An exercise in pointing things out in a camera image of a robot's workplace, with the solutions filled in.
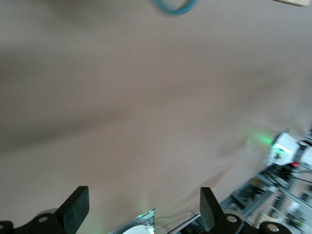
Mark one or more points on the teal cup yellow inside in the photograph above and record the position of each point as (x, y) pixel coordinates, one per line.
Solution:
(173, 13)

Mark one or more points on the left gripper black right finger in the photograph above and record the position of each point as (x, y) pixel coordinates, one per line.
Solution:
(212, 214)

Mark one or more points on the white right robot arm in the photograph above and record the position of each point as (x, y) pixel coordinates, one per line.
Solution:
(285, 146)

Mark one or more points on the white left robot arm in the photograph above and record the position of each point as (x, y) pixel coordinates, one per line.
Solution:
(139, 230)

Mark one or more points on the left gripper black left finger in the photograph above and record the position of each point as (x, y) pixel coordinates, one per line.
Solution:
(70, 212)

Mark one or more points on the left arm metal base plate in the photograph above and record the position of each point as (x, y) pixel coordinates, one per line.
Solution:
(148, 214)

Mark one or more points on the bamboo cutting board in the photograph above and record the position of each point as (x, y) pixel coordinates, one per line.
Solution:
(299, 2)

